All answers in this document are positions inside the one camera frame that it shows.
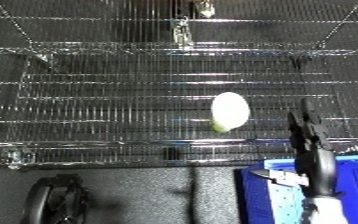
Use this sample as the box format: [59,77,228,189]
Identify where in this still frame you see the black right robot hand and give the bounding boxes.
[250,97,343,200]

